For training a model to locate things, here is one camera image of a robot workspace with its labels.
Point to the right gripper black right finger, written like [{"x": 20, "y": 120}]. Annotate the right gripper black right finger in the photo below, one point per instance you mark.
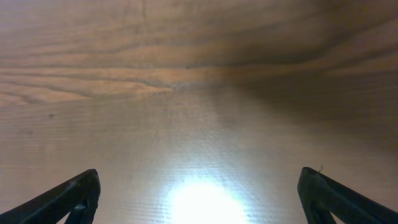
[{"x": 323, "y": 198}]

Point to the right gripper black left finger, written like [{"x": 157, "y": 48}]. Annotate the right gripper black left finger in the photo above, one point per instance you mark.
[{"x": 77, "y": 199}]

